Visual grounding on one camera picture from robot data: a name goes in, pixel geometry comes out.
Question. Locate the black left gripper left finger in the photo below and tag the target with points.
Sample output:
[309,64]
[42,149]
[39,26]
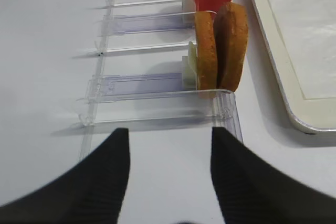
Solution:
[91,192]

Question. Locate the cream rectangular tray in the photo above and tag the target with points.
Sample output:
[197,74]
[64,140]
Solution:
[300,39]

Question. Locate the brown bun slice in left rack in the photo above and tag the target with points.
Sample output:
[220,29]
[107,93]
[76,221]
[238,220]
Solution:
[206,55]

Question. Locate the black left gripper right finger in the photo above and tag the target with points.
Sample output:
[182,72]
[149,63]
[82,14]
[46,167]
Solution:
[249,190]

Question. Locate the yellow cheese slice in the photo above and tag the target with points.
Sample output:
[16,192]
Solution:
[189,67]

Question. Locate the clear acrylic left rack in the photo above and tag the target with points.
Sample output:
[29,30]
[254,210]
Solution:
[152,100]

